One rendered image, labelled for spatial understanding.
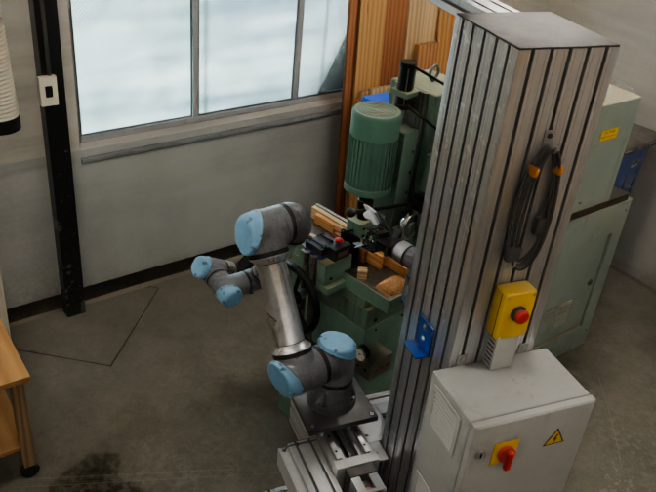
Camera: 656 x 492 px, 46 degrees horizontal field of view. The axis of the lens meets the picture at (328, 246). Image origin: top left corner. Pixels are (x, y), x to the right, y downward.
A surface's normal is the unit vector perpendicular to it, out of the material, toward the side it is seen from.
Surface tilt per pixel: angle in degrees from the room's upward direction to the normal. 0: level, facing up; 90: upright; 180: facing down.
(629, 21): 90
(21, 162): 90
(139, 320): 1
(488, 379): 0
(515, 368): 0
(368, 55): 87
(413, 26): 86
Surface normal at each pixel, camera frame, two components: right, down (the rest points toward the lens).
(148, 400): 0.09, -0.85
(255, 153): 0.59, 0.47
